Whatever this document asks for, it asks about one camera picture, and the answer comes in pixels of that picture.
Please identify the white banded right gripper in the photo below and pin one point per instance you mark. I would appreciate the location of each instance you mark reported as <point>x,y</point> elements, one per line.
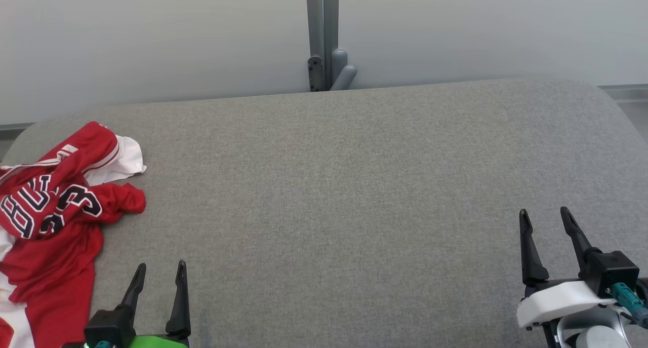
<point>557,300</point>

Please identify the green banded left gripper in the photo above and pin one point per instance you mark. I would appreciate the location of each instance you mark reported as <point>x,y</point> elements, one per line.
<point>157,342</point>

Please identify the red white basketball garment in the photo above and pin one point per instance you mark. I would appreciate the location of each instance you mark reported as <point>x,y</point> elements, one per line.
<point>61,246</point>

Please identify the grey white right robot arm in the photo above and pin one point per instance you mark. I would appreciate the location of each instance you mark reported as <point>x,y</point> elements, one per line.
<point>597,338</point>

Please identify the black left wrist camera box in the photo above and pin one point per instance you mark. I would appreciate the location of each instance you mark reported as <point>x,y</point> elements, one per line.
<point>109,325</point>

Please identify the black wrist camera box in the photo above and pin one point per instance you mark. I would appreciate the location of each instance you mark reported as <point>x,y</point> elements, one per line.
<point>109,325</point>
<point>612,269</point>

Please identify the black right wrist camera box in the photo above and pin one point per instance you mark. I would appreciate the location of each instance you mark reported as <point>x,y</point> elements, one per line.
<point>612,269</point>

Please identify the grey cylindrical post fitting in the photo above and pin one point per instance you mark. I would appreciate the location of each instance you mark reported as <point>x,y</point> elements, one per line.
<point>342,72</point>

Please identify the dark post bracket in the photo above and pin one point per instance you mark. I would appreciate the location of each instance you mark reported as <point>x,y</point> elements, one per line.
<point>316,73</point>

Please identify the grey metal post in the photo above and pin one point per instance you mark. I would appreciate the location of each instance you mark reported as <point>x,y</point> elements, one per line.
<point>322,18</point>

